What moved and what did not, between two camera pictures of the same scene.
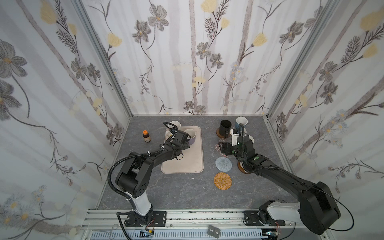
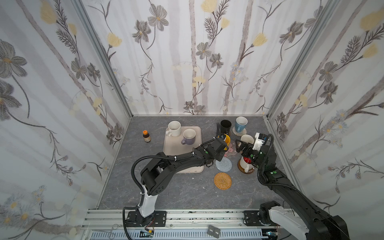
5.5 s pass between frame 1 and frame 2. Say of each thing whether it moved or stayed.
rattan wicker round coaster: stayed
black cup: stayed
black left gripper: moved
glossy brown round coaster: stayed
